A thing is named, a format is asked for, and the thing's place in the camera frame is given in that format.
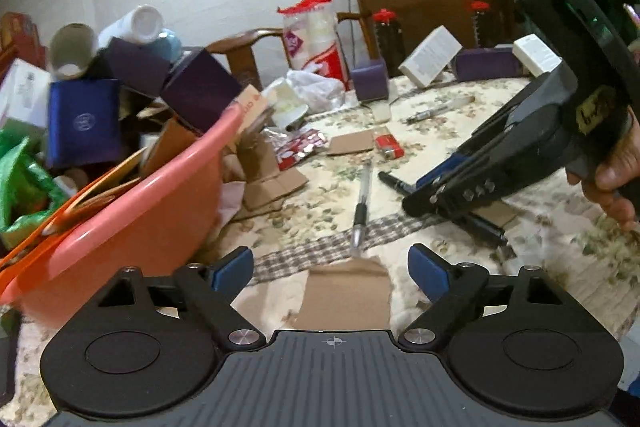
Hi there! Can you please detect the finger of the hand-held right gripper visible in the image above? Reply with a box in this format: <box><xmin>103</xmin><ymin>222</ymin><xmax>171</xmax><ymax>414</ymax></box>
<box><xmin>414</xmin><ymin>142</ymin><xmax>482</xmax><ymax>188</ymax></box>
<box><xmin>402</xmin><ymin>159</ymin><xmax>502</xmax><ymax>219</ymax></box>

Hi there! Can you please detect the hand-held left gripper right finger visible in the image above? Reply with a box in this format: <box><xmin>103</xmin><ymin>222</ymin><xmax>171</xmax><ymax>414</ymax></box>
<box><xmin>397</xmin><ymin>244</ymin><xmax>597</xmax><ymax>349</ymax></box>

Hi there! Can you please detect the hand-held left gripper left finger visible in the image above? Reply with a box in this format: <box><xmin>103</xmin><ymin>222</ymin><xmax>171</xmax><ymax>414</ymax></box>
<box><xmin>70</xmin><ymin>246</ymin><xmax>266</xmax><ymax>351</ymax></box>

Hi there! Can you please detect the black pen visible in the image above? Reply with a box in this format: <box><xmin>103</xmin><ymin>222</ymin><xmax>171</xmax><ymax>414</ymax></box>
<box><xmin>377</xmin><ymin>170</ymin><xmax>507</xmax><ymax>249</ymax></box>

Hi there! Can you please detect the clear ballpoint pen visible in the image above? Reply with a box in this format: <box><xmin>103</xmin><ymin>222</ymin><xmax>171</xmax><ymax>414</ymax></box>
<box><xmin>351</xmin><ymin>163</ymin><xmax>374</xmax><ymax>259</ymax></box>

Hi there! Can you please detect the pink plastic basin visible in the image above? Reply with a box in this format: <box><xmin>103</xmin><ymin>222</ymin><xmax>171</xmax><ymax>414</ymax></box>
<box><xmin>0</xmin><ymin>104</ymin><xmax>246</xmax><ymax>323</ymax></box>

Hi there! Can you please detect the white box with purple edge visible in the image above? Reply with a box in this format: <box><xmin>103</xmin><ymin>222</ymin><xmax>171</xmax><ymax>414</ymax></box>
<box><xmin>0</xmin><ymin>58</ymin><xmax>52</xmax><ymax>128</ymax></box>

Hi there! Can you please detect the floral cloth covered desktop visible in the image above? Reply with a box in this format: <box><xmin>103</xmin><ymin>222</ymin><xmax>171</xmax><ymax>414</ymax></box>
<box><xmin>10</xmin><ymin>74</ymin><xmax>640</xmax><ymax>413</ymax></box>

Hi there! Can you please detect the person's right hand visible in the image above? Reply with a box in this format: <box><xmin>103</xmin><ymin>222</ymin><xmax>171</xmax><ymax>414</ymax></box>
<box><xmin>566</xmin><ymin>107</ymin><xmax>640</xmax><ymax>233</ymax></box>

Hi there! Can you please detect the white printed box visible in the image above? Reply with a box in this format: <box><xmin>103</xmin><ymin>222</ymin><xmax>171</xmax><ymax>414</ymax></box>
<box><xmin>512</xmin><ymin>34</ymin><xmax>563</xmax><ymax>78</ymax></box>
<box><xmin>398</xmin><ymin>26</ymin><xmax>463</xmax><ymax>86</ymax></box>

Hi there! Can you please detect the small red packet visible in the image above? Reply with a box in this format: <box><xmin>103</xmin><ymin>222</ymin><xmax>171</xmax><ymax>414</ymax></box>
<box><xmin>374</xmin><ymin>134</ymin><xmax>405</xmax><ymax>159</ymax></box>

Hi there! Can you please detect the silver marker pen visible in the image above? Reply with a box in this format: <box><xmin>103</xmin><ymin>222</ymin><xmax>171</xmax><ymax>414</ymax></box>
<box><xmin>406</xmin><ymin>95</ymin><xmax>476</xmax><ymax>125</ymax></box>

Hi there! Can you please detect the long purple box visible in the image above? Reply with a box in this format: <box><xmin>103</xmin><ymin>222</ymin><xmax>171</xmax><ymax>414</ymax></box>
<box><xmin>454</xmin><ymin>47</ymin><xmax>524</xmax><ymax>82</ymax></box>

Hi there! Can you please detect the flat cardboard piece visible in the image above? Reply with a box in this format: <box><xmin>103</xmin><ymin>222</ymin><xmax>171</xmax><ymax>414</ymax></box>
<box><xmin>241</xmin><ymin>168</ymin><xmax>310</xmax><ymax>211</ymax></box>
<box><xmin>291</xmin><ymin>257</ymin><xmax>392</xmax><ymax>332</ymax></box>
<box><xmin>327</xmin><ymin>129</ymin><xmax>376</xmax><ymax>156</ymax></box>

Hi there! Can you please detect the dark bottle with red cap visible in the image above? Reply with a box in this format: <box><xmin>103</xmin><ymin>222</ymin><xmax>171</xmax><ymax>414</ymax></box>
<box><xmin>372</xmin><ymin>9</ymin><xmax>407</xmax><ymax>78</ymax></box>
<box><xmin>467</xmin><ymin>0</ymin><xmax>502</xmax><ymax>49</ymax></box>

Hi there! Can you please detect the small purple box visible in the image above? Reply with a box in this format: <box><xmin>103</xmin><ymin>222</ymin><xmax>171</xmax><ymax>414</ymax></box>
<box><xmin>350</xmin><ymin>57</ymin><xmax>390</xmax><ymax>104</ymax></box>

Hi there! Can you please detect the crumpled brown paper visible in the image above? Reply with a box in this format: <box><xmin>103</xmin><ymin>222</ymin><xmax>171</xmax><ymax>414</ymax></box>
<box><xmin>220</xmin><ymin>134</ymin><xmax>281</xmax><ymax>185</ymax></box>

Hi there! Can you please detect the red and white foil wrapper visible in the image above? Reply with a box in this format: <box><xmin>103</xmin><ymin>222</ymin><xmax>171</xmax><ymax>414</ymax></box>
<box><xmin>264</xmin><ymin>129</ymin><xmax>327</xmax><ymax>172</ymax></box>

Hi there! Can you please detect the white plastic bag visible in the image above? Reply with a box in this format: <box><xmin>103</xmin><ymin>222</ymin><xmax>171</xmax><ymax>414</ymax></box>
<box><xmin>286</xmin><ymin>69</ymin><xmax>347</xmax><ymax>112</ymax></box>

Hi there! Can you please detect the brown carton with red print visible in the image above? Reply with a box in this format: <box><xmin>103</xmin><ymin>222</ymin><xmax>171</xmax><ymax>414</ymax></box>
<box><xmin>234</xmin><ymin>84</ymin><xmax>268</xmax><ymax>132</ymax></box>

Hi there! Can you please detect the straight wooden chair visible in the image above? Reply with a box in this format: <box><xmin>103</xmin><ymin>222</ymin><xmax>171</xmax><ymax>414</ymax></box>
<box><xmin>336</xmin><ymin>11</ymin><xmax>381</xmax><ymax>60</ymax></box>

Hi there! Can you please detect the bag of paper cups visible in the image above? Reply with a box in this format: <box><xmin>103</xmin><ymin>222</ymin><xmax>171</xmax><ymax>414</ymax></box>
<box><xmin>277</xmin><ymin>0</ymin><xmax>349</xmax><ymax>91</ymax></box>

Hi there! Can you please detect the dark purple box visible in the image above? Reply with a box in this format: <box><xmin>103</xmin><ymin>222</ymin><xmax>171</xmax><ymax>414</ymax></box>
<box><xmin>106</xmin><ymin>37</ymin><xmax>172</xmax><ymax>100</ymax></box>
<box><xmin>160</xmin><ymin>48</ymin><xmax>244</xmax><ymax>135</ymax></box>

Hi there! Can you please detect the orange plastic sheet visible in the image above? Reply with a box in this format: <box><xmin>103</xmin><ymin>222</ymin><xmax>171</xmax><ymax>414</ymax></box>
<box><xmin>0</xmin><ymin>167</ymin><xmax>151</xmax><ymax>294</ymax></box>

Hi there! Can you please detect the blue gift box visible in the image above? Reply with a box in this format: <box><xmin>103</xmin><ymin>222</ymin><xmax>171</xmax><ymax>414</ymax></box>
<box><xmin>48</xmin><ymin>78</ymin><xmax>123</xmax><ymax>171</ymax></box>

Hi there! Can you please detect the round-back wooden chair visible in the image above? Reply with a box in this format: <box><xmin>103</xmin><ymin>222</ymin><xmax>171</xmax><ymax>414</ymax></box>
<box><xmin>206</xmin><ymin>28</ymin><xmax>296</xmax><ymax>94</ymax></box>

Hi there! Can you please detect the green foil packet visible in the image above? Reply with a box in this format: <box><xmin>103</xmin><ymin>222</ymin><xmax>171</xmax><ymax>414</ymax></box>
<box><xmin>0</xmin><ymin>127</ymin><xmax>70</xmax><ymax>250</ymax></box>

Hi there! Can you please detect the white plastic bottle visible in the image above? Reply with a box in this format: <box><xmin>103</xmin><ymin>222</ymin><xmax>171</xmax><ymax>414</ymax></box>
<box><xmin>96</xmin><ymin>5</ymin><xmax>164</xmax><ymax>51</ymax></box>

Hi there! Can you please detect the cardboard tube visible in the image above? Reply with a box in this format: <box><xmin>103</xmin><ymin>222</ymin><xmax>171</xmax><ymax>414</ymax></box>
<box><xmin>50</xmin><ymin>23</ymin><xmax>99</xmax><ymax>80</ymax></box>

